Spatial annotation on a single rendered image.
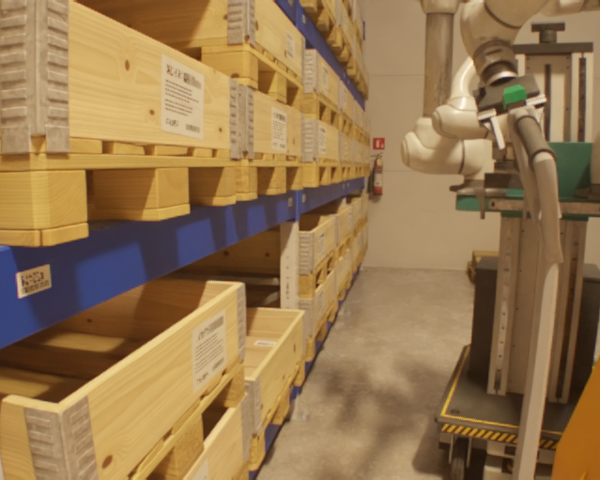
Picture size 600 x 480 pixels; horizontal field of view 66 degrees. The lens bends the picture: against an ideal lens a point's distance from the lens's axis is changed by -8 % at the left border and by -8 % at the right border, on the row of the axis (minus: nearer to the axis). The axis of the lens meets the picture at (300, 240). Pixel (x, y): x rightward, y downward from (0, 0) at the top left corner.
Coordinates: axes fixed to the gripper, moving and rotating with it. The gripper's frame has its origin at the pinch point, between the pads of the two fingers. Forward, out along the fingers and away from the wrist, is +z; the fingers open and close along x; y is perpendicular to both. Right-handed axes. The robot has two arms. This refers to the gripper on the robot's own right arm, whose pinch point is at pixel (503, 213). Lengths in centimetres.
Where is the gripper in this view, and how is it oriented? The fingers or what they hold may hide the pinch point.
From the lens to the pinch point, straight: 170.3
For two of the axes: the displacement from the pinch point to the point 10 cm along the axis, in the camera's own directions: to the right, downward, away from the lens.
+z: 0.0, 9.9, 1.4
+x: -9.0, -0.6, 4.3
